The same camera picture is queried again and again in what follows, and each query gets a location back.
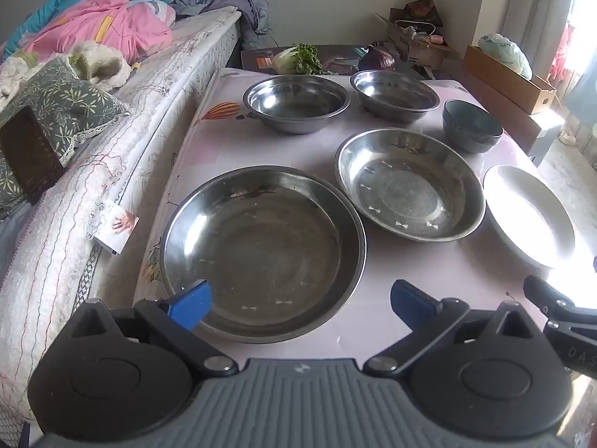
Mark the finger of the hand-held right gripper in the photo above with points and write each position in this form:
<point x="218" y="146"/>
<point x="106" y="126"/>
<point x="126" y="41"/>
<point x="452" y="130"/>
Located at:
<point x="573" y="340"/>

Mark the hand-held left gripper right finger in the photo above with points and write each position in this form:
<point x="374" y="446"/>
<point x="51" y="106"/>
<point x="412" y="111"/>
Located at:
<point x="410" y="301"/>

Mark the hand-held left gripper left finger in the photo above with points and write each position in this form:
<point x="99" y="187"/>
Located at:
<point x="191" y="305"/>

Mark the large steel basin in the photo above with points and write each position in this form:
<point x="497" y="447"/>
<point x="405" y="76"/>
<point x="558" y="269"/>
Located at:
<point x="261" y="252"/>

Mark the teal ceramic bowl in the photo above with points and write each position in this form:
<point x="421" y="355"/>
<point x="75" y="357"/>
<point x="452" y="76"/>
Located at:
<point x="471" y="126"/>

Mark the flared rim steel bowl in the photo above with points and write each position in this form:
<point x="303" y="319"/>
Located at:
<point x="394" y="93"/>

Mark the white mattress label tag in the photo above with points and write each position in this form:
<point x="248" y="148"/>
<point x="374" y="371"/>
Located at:
<point x="116" y="226"/>

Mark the medium steel basin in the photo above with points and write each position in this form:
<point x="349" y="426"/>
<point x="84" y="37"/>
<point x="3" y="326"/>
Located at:
<point x="410" y="186"/>

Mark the white plate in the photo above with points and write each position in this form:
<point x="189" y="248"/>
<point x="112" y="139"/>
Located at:
<point x="527" y="214"/>

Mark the pink printed tablecloth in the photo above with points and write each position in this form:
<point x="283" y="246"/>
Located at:
<point x="289" y="149"/>

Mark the white quilted mattress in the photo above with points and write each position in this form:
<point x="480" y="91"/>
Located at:
<point x="154" y="102"/>

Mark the brown low cabinet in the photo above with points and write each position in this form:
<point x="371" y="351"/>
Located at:
<point x="522" y="126"/>

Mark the deep steel bowl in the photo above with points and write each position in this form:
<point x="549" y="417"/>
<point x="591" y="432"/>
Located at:
<point x="294" y="98"/>

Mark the green floral pillow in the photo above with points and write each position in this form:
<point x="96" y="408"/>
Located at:
<point x="70" y="102"/>

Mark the long cardboard box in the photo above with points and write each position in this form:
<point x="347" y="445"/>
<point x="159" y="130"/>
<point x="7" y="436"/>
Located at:
<point x="503" y="79"/>

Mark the red onion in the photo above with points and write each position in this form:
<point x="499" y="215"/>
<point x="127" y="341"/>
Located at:
<point x="377" y="59"/>

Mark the white fluffy cloth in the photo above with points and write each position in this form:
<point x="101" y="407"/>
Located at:
<point x="107" y="70"/>

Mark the open cardboard box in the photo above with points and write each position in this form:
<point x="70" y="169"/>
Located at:
<point x="415" y="49"/>

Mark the bagged green cabbage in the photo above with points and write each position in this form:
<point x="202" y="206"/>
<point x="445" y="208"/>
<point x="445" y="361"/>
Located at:
<point x="506" y="53"/>

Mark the bok choy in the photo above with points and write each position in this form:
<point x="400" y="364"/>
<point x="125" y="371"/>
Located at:
<point x="298" y="58"/>

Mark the dark snack packet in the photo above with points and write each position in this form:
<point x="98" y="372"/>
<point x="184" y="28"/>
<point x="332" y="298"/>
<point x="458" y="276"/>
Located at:
<point x="422" y="11"/>

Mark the pink and blue quilt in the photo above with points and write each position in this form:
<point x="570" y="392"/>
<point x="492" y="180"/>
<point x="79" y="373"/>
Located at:
<point x="107" y="23"/>

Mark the grey clothes pile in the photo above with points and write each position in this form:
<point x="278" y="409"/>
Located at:
<point x="233" y="0"/>

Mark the white curtain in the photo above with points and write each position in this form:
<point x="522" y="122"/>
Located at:
<point x="527" y="4"/>

